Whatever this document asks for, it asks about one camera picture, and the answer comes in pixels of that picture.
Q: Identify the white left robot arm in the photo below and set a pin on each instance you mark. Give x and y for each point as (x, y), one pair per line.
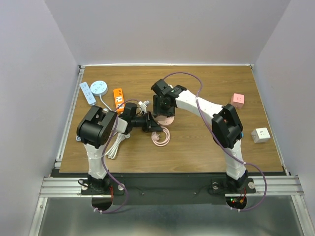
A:
(96, 128)

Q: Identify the pink cube adapter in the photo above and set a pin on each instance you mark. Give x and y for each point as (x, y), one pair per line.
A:
(238, 100)

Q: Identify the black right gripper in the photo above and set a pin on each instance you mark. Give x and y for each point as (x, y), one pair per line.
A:
(157, 108)

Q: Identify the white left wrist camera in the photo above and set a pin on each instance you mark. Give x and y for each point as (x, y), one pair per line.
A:
(143, 105)

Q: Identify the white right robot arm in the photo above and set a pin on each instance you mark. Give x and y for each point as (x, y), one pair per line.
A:
(223, 121)

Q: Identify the orange power strip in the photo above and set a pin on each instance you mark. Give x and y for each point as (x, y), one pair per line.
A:
(119, 100)

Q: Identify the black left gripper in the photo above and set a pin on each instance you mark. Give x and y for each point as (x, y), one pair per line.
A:
(149, 125)

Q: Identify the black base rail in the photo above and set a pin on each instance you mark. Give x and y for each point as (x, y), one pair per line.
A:
(152, 189)

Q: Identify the pink round socket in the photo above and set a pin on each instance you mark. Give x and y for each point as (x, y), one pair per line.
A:
(164, 120)

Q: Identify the light blue power strip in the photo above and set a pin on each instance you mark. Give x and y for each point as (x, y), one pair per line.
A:
(87, 93)

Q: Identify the white cube adapter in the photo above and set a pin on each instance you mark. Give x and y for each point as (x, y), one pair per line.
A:
(260, 135)

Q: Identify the aluminium frame rail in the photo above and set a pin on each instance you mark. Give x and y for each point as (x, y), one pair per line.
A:
(278, 185)

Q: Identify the grey round socket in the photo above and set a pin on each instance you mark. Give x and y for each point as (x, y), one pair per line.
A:
(99, 88)

